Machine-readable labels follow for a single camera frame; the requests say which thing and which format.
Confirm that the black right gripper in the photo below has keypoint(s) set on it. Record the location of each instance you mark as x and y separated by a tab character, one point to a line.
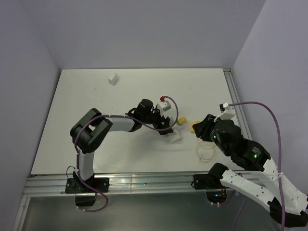
201	128

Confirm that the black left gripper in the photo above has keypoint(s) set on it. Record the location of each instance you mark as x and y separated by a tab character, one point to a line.
161	119

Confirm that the yellow dual USB charger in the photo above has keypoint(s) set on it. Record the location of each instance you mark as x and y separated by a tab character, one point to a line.
181	121

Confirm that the white usb charger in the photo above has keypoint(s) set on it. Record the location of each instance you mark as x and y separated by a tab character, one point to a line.
113	79
176	137

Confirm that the small yellow charger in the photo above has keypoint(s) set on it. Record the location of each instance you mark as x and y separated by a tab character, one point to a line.
191	126

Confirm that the white cube socket adapter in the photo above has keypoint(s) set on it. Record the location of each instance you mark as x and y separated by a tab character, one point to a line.
163	106

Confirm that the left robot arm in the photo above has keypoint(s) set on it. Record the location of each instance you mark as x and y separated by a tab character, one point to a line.
89	132

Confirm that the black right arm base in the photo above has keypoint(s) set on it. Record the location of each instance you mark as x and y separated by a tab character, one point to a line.
205	182

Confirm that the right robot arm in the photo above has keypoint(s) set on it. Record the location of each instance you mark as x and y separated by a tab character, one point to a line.
285	203

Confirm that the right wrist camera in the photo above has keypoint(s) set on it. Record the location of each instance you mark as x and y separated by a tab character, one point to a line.
227	112

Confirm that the aluminium right rail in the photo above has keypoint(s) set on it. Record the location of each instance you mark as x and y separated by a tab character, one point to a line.
234	96

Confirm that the aluminium rail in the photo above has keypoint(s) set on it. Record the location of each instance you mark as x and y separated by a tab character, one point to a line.
126	183
234	96

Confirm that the aluminium front rail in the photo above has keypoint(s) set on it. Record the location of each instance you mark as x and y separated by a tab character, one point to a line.
126	183

